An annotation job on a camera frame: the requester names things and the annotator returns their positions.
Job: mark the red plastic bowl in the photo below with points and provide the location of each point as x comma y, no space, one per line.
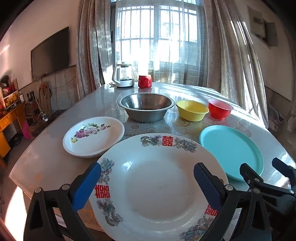
219,111

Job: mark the wall television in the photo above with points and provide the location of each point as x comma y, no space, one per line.
49,55

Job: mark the large white plate red print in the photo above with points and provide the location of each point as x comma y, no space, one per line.
157,185

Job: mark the shelf with ornaments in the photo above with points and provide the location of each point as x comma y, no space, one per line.
9,92

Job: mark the white sheer curtain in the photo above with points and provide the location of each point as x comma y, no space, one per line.
161,34

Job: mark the brown wooden frame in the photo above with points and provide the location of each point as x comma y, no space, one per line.
44,95

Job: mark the wall electrical box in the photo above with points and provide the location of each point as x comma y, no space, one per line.
263,25

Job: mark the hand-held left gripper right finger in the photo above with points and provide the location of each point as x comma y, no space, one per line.
208,187

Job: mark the small white floral plate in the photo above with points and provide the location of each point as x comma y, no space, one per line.
97,143

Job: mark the stainless steel bowl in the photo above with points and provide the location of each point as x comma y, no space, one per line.
145,102

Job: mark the white power strip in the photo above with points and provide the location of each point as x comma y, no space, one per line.
44,117

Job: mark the barred window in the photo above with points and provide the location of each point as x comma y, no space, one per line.
112,23

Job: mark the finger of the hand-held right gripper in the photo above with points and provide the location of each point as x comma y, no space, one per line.
283,168
248,172

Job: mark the red mug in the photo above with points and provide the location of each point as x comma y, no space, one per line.
144,82

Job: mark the glass electric kettle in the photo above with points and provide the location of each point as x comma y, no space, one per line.
124,76

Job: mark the patterned bag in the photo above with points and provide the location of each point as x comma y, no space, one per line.
276,118

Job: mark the yellow plastic bowl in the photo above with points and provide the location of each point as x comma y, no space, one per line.
192,111

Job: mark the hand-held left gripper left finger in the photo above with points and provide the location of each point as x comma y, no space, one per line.
86,185

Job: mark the beige patterned curtain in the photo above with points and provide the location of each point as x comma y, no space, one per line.
222,46
92,46

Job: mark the orange wooden cabinet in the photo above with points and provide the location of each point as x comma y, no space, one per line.
9,120

